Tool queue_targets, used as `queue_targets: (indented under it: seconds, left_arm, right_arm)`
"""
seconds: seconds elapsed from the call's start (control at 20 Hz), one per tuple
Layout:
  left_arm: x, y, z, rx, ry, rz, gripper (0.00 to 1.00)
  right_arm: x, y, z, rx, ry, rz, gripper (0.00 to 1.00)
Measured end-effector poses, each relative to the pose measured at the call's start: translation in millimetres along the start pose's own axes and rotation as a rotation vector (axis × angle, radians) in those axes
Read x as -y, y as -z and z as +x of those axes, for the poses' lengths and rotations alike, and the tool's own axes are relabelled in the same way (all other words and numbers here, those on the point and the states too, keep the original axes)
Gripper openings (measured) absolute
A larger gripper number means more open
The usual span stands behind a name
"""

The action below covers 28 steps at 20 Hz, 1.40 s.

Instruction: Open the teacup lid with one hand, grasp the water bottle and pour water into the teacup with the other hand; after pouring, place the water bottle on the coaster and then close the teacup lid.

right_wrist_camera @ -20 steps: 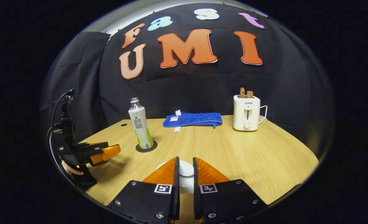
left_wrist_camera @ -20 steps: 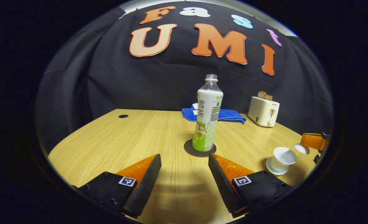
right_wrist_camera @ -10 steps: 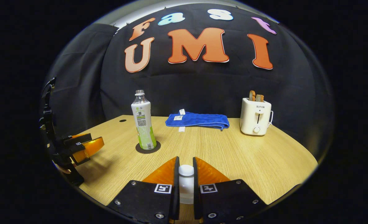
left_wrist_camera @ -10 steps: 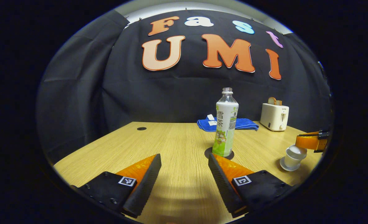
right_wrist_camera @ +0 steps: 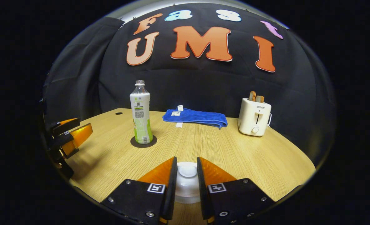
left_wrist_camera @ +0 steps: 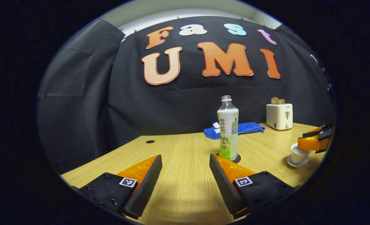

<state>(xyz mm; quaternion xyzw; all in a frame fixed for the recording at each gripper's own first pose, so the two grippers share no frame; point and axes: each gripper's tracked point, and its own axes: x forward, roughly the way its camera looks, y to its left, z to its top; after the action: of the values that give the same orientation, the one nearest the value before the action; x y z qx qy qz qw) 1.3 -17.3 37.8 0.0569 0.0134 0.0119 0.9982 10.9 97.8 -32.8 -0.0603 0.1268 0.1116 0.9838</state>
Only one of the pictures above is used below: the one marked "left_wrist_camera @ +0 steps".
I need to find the black backdrop cloth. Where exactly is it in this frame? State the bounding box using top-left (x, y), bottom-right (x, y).
top-left (37, 16), bottom-right (335, 174)

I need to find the blue towel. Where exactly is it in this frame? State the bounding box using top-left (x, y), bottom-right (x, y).
top-left (203, 122), bottom-right (266, 140)

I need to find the white saucer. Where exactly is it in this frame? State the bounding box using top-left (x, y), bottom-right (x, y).
top-left (287, 155), bottom-right (310, 168)

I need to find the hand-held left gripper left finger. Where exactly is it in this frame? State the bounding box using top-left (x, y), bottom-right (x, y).
top-left (71, 154), bottom-right (163, 220)

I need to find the white teacup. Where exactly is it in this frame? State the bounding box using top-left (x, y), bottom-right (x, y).
top-left (290, 146), bottom-right (313, 165)

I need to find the white toaster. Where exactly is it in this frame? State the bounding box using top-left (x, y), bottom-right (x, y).
top-left (266, 103), bottom-right (293, 131)

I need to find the dark round coaster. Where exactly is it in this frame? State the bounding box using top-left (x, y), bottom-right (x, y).
top-left (215, 152), bottom-right (241, 164)

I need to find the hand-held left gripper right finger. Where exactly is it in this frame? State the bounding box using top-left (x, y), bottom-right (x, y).
top-left (209, 153), bottom-right (301, 219)

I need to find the clear water bottle green label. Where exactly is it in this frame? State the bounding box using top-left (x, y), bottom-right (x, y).
top-left (217, 95), bottom-right (239, 162)

